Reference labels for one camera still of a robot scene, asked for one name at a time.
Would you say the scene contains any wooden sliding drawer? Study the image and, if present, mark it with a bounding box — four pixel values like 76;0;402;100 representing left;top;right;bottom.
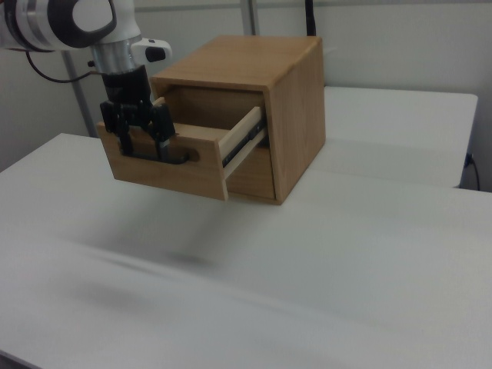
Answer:
95;86;268;201

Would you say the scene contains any wooden drawer cabinet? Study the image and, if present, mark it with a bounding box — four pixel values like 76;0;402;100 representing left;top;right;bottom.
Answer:
148;35;327;205

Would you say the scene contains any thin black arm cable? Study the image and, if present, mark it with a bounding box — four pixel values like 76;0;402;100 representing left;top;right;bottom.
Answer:
25;49;101;83

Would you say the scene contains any grey metal frame post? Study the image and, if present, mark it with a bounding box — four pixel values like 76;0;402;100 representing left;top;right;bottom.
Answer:
61;49;97;138

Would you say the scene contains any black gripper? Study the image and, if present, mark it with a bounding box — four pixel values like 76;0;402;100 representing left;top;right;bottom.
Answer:
99;64;177;161

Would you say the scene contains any black cable at table edge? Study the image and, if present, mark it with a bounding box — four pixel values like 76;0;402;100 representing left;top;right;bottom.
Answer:
464;153;481;191

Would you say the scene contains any black hanging cable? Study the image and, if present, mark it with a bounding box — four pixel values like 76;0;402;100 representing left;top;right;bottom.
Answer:
304;0;318;36

